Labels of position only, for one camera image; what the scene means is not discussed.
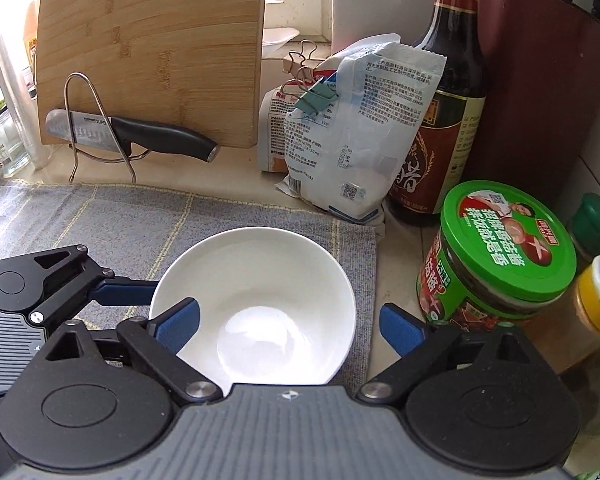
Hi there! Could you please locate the white floral bowl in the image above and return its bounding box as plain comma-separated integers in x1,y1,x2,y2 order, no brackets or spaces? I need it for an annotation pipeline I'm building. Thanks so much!
149,226,356,392

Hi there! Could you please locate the steel kitchen knife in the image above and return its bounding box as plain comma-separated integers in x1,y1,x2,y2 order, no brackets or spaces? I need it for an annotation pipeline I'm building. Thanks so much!
45,108,220,162

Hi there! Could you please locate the grey checked mat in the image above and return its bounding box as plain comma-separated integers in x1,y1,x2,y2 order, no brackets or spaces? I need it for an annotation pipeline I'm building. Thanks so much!
0,180,377,391

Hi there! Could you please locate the green lid sauce jar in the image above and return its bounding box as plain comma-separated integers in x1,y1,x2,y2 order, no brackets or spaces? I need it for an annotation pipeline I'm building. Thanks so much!
416,180,577,332

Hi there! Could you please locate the glass jar yellow lid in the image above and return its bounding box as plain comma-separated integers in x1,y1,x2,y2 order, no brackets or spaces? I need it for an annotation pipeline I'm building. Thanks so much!
0,100,30,178

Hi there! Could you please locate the yellow spice bottle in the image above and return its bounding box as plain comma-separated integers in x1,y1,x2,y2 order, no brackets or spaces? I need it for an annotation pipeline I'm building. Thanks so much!
522,255,600,374

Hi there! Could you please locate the plastic wrap roll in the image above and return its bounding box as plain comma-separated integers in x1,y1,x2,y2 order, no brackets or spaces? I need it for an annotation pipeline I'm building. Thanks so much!
0,34,54,170

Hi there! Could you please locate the dark soy sauce bottle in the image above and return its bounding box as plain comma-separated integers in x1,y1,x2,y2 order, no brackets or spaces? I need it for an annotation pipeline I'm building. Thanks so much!
387,0,486,226

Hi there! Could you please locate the white salt bag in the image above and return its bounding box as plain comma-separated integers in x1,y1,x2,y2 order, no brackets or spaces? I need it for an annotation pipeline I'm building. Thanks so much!
278,34,446,226

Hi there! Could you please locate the green cap bottle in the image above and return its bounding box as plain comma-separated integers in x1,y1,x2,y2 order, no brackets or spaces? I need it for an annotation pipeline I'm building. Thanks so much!
567,192,600,266

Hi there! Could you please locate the orange white packet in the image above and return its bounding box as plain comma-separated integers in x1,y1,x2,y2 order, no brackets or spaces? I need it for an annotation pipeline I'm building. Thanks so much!
257,78,304,174

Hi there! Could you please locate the bamboo cutting board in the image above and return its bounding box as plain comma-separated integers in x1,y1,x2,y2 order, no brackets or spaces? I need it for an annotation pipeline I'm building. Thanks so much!
36,0,264,148

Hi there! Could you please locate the wire knife stand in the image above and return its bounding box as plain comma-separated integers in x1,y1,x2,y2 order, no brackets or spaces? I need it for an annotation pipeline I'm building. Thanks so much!
64,72,151,184

